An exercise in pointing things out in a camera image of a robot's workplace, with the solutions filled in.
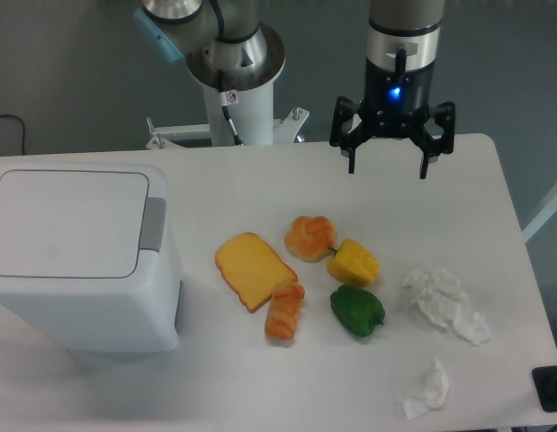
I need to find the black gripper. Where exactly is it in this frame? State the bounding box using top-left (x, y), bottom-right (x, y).
top-left (329, 59), bottom-right (455, 179)

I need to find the white push-lid trash can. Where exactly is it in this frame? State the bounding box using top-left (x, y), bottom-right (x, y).
top-left (0, 162), bottom-right (182, 353)

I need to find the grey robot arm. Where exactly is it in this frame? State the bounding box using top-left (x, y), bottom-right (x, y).
top-left (135, 1), bottom-right (455, 170)

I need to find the round knotted bread roll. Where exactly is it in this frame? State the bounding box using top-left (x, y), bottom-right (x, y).
top-left (284, 216), bottom-right (337, 263)

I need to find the yellow bell pepper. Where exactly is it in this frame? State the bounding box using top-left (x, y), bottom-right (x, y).
top-left (326, 238), bottom-right (380, 288)

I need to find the large crumpled white tissue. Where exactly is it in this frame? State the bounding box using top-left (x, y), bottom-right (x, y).
top-left (400, 268), bottom-right (491, 346)

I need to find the green bell pepper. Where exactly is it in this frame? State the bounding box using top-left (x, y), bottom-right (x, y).
top-left (329, 284), bottom-right (386, 338)

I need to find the toast bread slice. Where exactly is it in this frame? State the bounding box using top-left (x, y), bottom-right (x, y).
top-left (214, 232), bottom-right (298, 313)

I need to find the long twisted bread roll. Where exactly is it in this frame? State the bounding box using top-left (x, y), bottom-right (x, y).
top-left (265, 281), bottom-right (305, 341)

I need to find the small crumpled white tissue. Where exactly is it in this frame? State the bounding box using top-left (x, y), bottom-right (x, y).
top-left (401, 357), bottom-right (450, 421)

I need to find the black device at edge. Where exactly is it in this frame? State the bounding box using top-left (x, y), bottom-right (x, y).
top-left (532, 365), bottom-right (557, 412)

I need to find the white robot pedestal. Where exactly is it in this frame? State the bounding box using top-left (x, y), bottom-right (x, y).
top-left (146, 83), bottom-right (310, 149)

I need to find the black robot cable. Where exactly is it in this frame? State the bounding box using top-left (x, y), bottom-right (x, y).
top-left (207, 0), bottom-right (246, 147)

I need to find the white frame at right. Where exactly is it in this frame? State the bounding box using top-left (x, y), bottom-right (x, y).
top-left (522, 181), bottom-right (557, 243)

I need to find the black floor cable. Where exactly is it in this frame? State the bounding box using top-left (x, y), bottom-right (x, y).
top-left (0, 114), bottom-right (28, 158)

